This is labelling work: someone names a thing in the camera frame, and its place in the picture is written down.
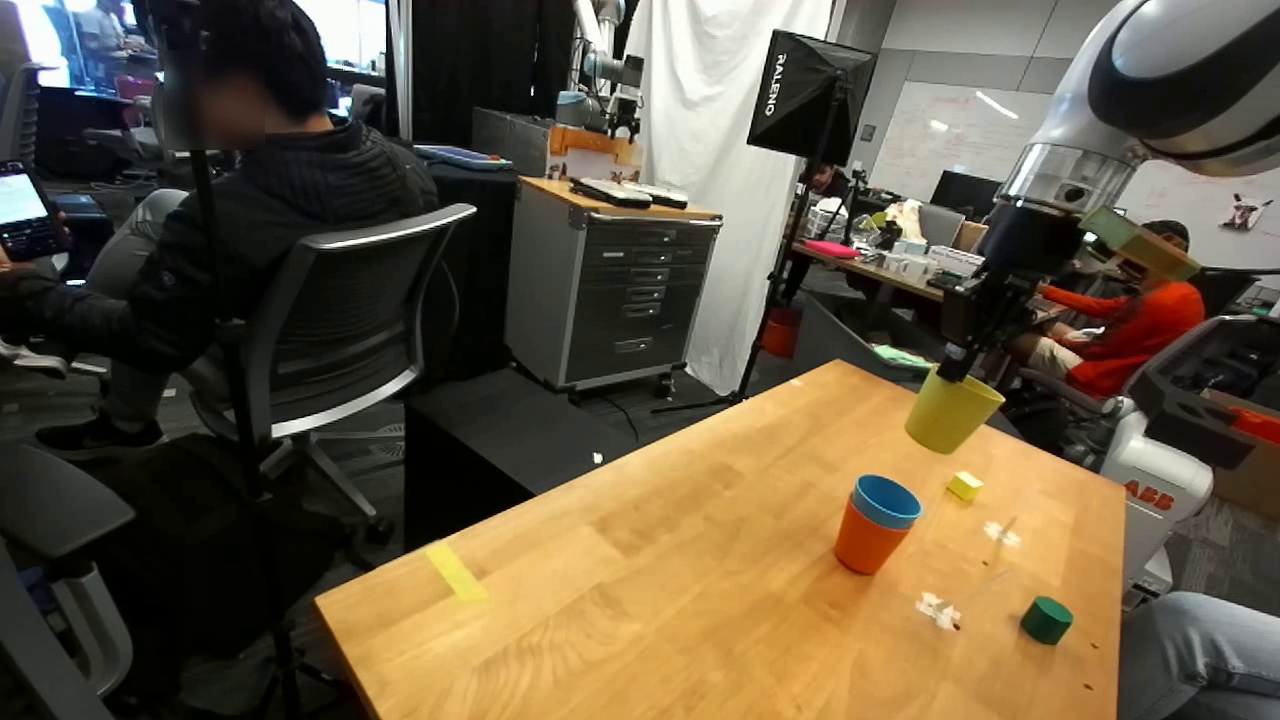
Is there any person in blue jeans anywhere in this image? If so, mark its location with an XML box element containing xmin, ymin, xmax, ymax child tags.
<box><xmin>1118</xmin><ymin>590</ymin><xmax>1280</xmax><ymax>720</ymax></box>

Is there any red bucket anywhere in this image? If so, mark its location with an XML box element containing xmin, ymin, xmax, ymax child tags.
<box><xmin>755</xmin><ymin>301</ymin><xmax>810</xmax><ymax>364</ymax></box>

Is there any black covered table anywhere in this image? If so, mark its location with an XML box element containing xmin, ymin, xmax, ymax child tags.
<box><xmin>401</xmin><ymin>361</ymin><xmax>732</xmax><ymax>552</ymax></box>

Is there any grey drawer cabinet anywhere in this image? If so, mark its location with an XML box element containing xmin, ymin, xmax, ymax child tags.
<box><xmin>501</xmin><ymin>173</ymin><xmax>728</xmax><ymax>397</ymax></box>

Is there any person in black hoodie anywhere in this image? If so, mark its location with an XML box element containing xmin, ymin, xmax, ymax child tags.
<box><xmin>0</xmin><ymin>0</ymin><xmax>446</xmax><ymax>456</ymax></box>

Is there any grey mesh office chair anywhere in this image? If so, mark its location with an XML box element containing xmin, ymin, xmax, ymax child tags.
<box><xmin>185</xmin><ymin>202</ymin><xmax>480</xmax><ymax>528</ymax></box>

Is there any grey high-back office chair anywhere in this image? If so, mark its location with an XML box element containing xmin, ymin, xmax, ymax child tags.
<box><xmin>0</xmin><ymin>445</ymin><xmax>138</xmax><ymax>720</ymax></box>

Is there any orange plastic cup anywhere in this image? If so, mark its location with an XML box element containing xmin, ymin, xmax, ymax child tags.
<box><xmin>834</xmin><ymin>492</ymin><xmax>912</xmax><ymax>579</ymax></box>

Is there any white curtain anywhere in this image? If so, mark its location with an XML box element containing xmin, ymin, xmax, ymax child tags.
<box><xmin>623</xmin><ymin>0</ymin><xmax>838</xmax><ymax>401</ymax></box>

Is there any blue plastic cup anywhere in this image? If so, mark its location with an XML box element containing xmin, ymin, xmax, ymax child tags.
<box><xmin>853</xmin><ymin>472</ymin><xmax>924</xmax><ymax>537</ymax></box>

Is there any clear plastic jack piece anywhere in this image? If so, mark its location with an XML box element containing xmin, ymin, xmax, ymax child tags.
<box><xmin>979</xmin><ymin>513</ymin><xmax>1028</xmax><ymax>564</ymax></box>
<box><xmin>912</xmin><ymin>590</ymin><xmax>967</xmax><ymax>638</ymax></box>

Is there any cluttered wooden desk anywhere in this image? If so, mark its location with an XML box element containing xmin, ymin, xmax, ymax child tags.
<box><xmin>792</xmin><ymin>235</ymin><xmax>995</xmax><ymax>364</ymax></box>

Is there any green cylinder block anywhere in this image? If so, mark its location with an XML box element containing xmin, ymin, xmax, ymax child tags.
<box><xmin>1018</xmin><ymin>594</ymin><xmax>1075</xmax><ymax>649</ymax></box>

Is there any black softbox light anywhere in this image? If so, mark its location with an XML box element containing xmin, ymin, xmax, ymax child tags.
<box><xmin>743</xmin><ymin>29</ymin><xmax>882</xmax><ymax>173</ymax></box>

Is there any black light stand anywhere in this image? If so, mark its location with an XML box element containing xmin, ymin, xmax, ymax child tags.
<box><xmin>732</xmin><ymin>158</ymin><xmax>822</xmax><ymax>403</ymax></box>

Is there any white ABB robot base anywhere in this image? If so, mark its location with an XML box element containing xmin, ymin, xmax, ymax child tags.
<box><xmin>1093</xmin><ymin>397</ymin><xmax>1221</xmax><ymax>594</ymax></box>

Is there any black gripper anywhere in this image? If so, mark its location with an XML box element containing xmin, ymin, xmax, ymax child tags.
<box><xmin>933</xmin><ymin>196</ymin><xmax>1087</xmax><ymax>391</ymax></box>

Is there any person in red shirt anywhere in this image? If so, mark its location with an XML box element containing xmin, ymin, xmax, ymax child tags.
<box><xmin>1028</xmin><ymin>215</ymin><xmax>1214</xmax><ymax>403</ymax></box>

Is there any orange cardboard box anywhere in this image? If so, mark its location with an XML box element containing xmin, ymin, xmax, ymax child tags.
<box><xmin>539</xmin><ymin>120</ymin><xmax>646</xmax><ymax>184</ymax></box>

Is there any yellow plastic cup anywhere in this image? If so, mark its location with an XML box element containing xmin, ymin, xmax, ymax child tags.
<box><xmin>906</xmin><ymin>368</ymin><xmax>1008</xmax><ymax>456</ymax></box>

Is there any black tripod stand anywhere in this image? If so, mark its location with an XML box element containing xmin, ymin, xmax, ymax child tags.
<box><xmin>144</xmin><ymin>0</ymin><xmax>307</xmax><ymax>720</ymax></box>

